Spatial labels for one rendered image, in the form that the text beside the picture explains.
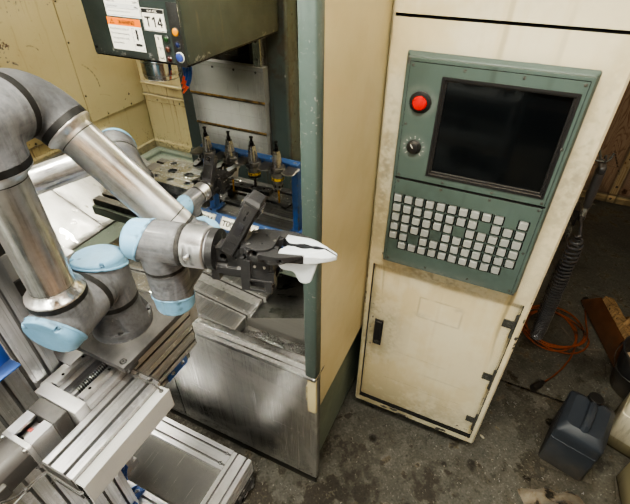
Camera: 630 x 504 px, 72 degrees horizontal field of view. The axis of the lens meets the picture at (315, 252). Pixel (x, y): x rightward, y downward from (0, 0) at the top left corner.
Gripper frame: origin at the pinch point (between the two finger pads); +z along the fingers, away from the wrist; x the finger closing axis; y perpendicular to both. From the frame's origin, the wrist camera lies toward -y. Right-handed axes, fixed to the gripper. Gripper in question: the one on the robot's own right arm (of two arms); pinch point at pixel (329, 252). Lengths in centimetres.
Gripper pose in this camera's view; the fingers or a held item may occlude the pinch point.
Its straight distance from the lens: 69.2
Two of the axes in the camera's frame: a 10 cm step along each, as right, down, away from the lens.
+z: 9.8, 1.2, -1.5
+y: -0.3, 8.6, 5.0
